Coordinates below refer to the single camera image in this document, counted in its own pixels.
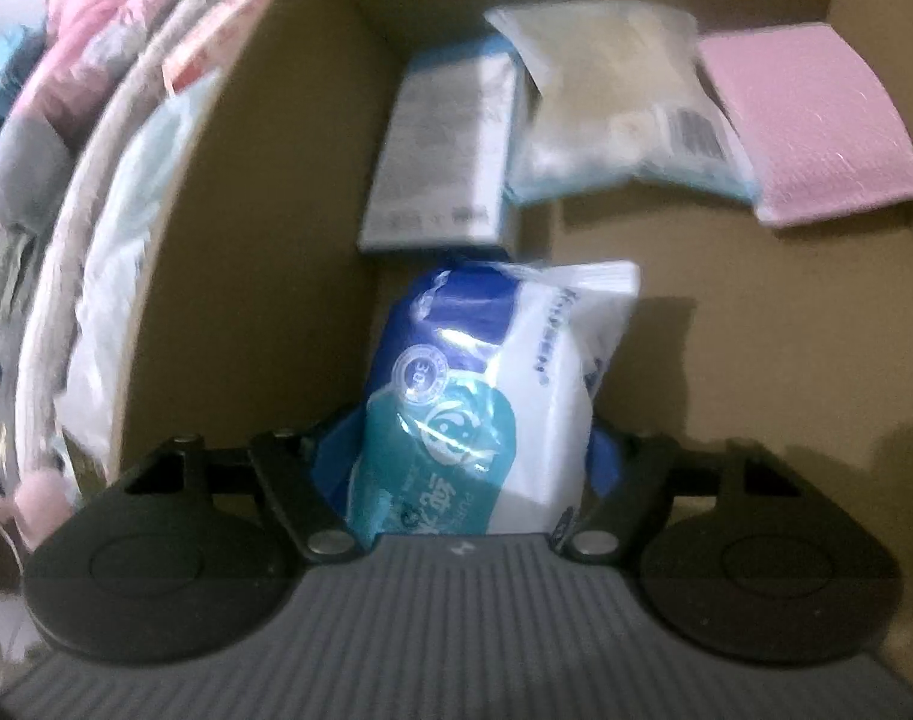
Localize white and blue carton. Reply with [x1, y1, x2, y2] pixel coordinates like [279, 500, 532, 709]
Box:
[357, 34, 528, 254]

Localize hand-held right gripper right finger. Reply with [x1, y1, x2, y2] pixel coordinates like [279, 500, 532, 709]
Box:
[550, 427, 797, 563]

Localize clear plastic packet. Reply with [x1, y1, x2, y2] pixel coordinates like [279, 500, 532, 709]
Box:
[484, 4, 758, 205]

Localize pink soft pack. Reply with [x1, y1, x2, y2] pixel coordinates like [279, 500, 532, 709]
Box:
[695, 22, 913, 227]

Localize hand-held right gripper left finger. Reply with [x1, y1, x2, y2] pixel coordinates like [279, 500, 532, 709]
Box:
[126, 424, 369, 563]

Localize blue and white wipes pack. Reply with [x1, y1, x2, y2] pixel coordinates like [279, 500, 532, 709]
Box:
[343, 259, 643, 541]

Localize cream ruffled blanket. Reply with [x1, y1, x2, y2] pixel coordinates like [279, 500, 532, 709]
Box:
[17, 0, 256, 482]

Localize large cardboard box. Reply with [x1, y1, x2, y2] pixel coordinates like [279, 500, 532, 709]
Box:
[103, 0, 913, 500]

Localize pink plush toy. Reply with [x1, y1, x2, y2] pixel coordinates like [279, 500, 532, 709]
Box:
[0, 469, 74, 550]

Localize pink quilt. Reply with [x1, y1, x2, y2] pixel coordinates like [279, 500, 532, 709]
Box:
[0, 0, 228, 200]

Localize white plastic bag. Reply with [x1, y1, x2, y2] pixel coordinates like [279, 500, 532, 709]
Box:
[62, 71, 226, 466]

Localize red wet wipes pack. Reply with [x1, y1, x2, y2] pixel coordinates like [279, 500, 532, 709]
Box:
[160, 0, 277, 95]

